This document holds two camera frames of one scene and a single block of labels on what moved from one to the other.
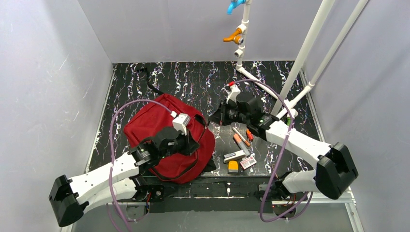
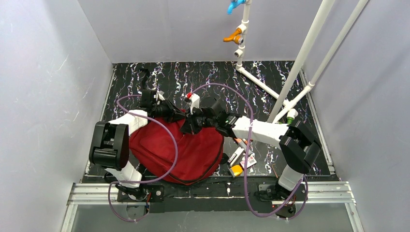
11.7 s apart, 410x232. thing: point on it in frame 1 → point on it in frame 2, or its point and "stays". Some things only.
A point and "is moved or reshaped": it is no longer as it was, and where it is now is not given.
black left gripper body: (189, 141) → (174, 113)
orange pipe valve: (236, 37) stays
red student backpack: (177, 168) is moved or reshaped
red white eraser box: (247, 163) stays
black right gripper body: (223, 113) → (192, 122)
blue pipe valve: (234, 4) stays
